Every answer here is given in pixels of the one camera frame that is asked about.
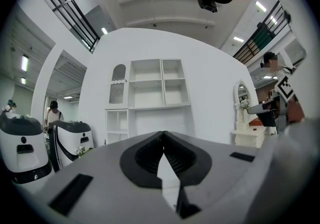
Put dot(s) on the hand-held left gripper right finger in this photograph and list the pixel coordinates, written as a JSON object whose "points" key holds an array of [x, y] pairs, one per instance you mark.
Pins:
{"points": [[220, 188]]}

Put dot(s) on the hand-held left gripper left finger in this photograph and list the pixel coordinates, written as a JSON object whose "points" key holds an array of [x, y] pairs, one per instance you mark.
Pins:
{"points": [[120, 205]]}

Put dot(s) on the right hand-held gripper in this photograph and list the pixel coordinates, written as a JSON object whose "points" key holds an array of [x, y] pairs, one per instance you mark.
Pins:
{"points": [[285, 87]]}

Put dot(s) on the person's right forearm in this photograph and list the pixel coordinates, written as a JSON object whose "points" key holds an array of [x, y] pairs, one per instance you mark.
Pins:
{"points": [[296, 111]]}

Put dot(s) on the white dresser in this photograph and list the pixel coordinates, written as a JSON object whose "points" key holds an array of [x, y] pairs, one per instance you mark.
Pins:
{"points": [[147, 92]]}

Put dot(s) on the white vanity table with mirror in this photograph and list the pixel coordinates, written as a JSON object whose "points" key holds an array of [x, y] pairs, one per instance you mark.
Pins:
{"points": [[250, 135]]}

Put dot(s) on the white flower bouquet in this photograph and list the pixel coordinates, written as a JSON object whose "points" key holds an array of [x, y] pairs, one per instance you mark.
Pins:
{"points": [[244, 104]]}

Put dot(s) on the black railing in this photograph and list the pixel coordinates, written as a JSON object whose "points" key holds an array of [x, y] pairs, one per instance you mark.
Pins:
{"points": [[75, 21], [262, 37]]}

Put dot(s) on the person's cream clothing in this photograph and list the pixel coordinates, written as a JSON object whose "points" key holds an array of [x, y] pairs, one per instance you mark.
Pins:
{"points": [[300, 42]]}

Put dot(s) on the white and black mobile robot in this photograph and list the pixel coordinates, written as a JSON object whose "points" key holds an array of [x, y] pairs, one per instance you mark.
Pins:
{"points": [[22, 142], [72, 137]]}

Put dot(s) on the black head camera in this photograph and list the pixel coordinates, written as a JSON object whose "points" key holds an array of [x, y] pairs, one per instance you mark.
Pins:
{"points": [[207, 3]]}

